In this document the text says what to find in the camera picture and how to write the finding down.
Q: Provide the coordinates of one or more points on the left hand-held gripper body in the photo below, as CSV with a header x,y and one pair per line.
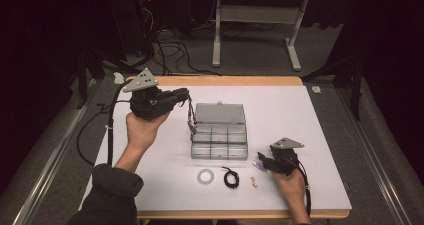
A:
x,y
150,103

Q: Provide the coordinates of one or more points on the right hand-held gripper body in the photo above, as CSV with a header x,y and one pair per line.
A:
x,y
285,160

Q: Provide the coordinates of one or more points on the purple hair clip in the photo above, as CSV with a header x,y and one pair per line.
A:
x,y
257,165

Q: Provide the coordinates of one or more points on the pair of small gold earrings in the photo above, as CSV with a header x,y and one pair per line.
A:
x,y
254,184

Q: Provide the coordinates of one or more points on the clear plastic compartment box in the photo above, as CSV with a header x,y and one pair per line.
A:
x,y
220,141

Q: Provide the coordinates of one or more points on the person's right hand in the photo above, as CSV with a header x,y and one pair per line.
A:
x,y
291,185

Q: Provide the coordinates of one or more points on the person's left hand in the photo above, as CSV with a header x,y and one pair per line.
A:
x,y
143,131

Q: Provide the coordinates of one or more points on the white paper scrap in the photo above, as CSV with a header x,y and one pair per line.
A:
x,y
118,78

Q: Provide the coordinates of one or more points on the white table cover sheet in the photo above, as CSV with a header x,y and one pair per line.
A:
x,y
283,111

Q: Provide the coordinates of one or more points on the black metal stand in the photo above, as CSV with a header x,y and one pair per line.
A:
x,y
356,91
82,81

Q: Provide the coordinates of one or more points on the small white floor marker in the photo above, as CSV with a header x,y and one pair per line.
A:
x,y
316,89

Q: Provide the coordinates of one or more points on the dark computer tower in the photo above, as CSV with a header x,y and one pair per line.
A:
x,y
146,15

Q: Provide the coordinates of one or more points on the white metal desk frame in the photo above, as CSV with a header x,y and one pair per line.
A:
x,y
216,35

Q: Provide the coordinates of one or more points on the metal floor rail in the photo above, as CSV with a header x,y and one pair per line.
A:
x,y
50,169
376,171

